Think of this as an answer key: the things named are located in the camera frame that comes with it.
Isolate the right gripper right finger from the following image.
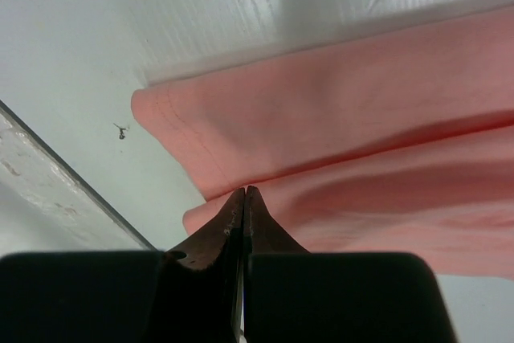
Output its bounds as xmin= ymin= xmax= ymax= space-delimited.
xmin=243 ymin=186 xmax=457 ymax=342

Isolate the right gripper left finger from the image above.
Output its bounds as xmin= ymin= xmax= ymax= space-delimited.
xmin=1 ymin=189 xmax=245 ymax=342

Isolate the pink t shirt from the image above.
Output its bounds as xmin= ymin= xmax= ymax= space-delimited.
xmin=132 ymin=8 xmax=513 ymax=279

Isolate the aluminium rail front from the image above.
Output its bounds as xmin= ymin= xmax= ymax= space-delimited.
xmin=1 ymin=104 xmax=153 ymax=255

